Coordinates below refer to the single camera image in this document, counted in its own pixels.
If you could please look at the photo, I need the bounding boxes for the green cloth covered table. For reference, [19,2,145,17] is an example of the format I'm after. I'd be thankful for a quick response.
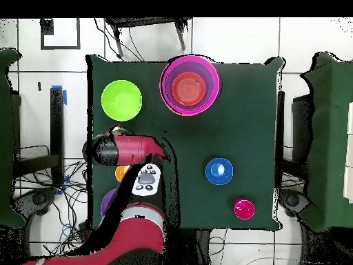
[300,52,353,233]
[0,48,26,228]

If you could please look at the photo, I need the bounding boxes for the black square frame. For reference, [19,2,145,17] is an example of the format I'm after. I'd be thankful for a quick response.
[40,17,81,50]

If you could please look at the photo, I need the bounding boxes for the red plastic cup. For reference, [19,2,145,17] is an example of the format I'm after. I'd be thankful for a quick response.
[233,197,256,221]

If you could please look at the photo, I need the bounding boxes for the black office chair base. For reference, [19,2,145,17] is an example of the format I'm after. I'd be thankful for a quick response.
[12,187,59,216]
[278,188,311,217]

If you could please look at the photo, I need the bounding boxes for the small red-orange plastic bowl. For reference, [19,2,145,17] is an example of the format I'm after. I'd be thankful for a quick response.
[170,71,207,107]

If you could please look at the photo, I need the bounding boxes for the blue tape strip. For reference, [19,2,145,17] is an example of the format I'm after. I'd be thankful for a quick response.
[50,85,68,106]
[56,174,70,195]

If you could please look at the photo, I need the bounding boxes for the small blue plastic bowl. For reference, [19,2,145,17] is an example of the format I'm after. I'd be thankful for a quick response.
[205,157,234,186]

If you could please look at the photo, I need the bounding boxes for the black metal stand legs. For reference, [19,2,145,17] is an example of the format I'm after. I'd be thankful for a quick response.
[105,17,192,59]

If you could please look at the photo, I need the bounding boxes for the dark green table cloth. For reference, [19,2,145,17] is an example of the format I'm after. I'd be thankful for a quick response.
[85,52,285,232]

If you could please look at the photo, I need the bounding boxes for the orange plastic cup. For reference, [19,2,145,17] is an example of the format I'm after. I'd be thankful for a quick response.
[114,165,130,183]

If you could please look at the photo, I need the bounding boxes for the green plastic bowl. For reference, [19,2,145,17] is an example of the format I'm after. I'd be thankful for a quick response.
[101,79,143,122]

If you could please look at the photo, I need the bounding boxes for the black metal floor stand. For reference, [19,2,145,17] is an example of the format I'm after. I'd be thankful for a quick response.
[292,95,314,164]
[13,86,65,188]

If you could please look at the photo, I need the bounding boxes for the large pink plastic bowl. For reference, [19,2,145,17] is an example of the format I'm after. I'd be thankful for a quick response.
[159,54,221,117]

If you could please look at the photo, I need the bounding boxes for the tangle of cables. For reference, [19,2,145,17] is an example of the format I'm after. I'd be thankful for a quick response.
[16,144,92,257]

